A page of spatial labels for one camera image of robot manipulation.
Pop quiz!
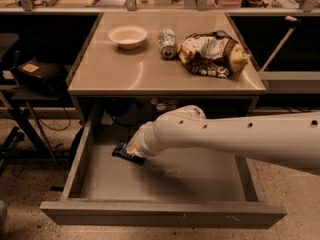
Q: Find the white paper bowl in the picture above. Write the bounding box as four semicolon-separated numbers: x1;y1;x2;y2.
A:
108;25;147;50

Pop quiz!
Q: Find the black desk frame left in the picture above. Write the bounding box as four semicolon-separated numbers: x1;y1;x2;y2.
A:
0;33;73;172

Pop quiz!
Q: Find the green white soda can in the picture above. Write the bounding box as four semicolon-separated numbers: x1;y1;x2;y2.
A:
158;28;176;59

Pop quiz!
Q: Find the white handled stick tool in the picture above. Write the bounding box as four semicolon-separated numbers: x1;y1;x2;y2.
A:
260;16;301;73

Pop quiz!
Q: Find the grey open drawer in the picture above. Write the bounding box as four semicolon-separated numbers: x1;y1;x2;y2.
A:
40;103;287;228

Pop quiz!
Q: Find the grey counter cabinet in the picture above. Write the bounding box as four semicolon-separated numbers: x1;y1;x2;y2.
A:
65;10;269;128

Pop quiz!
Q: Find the dark blue snack bar wrapper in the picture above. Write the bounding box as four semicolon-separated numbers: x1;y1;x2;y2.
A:
112;142;146;166

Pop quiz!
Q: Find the black box with label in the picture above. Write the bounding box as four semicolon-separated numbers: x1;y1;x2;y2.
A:
17;58;68;97

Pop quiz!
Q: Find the crumpled brown chip bag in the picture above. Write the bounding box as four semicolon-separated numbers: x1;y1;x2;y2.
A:
177;30;250;79

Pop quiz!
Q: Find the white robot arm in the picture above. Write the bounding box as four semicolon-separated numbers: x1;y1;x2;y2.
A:
126;105;320;174

